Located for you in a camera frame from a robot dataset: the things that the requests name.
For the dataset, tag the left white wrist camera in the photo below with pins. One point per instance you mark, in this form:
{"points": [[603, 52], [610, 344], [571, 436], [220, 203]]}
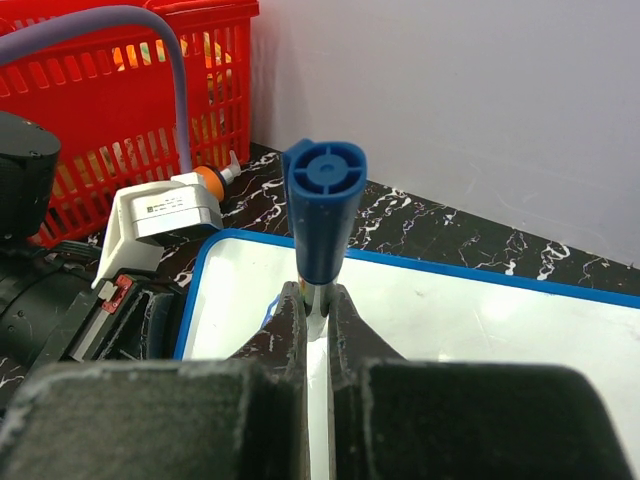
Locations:
{"points": [[142, 216]]}

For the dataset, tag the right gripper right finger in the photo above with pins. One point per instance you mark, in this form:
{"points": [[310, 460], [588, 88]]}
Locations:
{"points": [[392, 418]]}

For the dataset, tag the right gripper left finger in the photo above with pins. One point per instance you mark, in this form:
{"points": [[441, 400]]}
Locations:
{"points": [[240, 418]]}

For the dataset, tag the red plastic shopping basket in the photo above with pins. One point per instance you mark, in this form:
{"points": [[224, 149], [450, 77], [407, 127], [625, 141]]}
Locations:
{"points": [[109, 98]]}

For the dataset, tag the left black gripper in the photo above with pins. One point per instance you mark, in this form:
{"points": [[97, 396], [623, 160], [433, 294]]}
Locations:
{"points": [[133, 316]]}

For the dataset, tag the white marker with blue cap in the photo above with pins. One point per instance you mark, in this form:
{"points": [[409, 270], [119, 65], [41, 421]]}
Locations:
{"points": [[324, 183]]}

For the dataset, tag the orange pump bottle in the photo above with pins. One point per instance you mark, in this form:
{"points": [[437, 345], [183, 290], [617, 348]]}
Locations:
{"points": [[217, 180]]}

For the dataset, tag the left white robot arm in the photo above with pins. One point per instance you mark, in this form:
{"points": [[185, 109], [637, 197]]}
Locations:
{"points": [[50, 311]]}

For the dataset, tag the blue-framed whiteboard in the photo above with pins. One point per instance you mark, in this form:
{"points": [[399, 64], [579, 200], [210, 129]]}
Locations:
{"points": [[427, 311]]}

